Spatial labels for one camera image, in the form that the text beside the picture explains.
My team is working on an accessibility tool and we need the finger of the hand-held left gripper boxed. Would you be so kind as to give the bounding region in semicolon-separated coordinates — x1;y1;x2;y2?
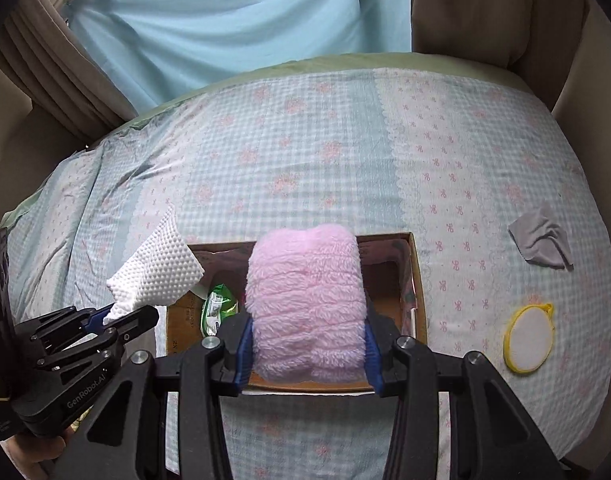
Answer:
16;306;111;356
36;304;160;372

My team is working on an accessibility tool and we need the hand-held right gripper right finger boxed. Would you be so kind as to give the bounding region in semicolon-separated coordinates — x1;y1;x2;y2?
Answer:
363;307;569;480

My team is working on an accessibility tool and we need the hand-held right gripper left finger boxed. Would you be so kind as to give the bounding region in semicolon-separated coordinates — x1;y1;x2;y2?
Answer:
68;312;256;480

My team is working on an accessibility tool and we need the cardboard box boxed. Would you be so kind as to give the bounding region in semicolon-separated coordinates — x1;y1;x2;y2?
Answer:
156;231;427;396

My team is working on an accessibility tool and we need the green wet wipes packet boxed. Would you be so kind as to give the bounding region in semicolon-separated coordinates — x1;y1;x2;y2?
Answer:
200;282;246;337

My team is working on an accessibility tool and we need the white dotted cloth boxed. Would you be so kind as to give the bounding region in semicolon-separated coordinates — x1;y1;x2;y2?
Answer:
106;205;205;323

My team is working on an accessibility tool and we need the pink fluffy cloth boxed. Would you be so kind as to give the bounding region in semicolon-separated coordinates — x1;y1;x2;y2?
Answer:
244;224;369;382

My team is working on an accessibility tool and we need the person's left hand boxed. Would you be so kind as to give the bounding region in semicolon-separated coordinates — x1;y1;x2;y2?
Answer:
8;435;69;480

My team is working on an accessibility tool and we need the yellow-rimmed white round pad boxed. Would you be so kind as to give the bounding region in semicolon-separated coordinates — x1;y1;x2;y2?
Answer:
503;296;556;375

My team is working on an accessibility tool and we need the grey cloth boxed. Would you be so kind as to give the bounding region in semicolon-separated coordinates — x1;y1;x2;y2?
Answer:
508;205;575;271

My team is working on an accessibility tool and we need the green mattress sheet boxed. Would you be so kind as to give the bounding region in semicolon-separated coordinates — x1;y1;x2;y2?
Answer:
3;52;536;231

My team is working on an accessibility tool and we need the light blue hanging cloth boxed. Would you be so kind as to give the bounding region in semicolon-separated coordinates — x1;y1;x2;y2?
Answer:
60;0;411;113

